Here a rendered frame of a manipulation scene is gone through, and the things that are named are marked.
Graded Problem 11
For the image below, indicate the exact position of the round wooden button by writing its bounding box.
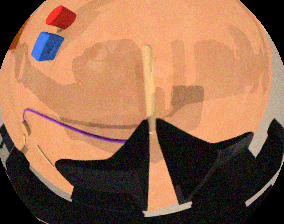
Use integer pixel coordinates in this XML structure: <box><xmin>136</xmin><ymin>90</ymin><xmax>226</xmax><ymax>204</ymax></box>
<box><xmin>21</xmin><ymin>121</ymin><xmax>30</xmax><ymax>137</ymax></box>

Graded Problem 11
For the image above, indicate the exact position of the blue block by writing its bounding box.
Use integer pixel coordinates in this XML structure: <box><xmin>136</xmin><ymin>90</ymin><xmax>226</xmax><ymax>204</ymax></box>
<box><xmin>30</xmin><ymin>31</ymin><xmax>65</xmax><ymax>61</ymax></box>

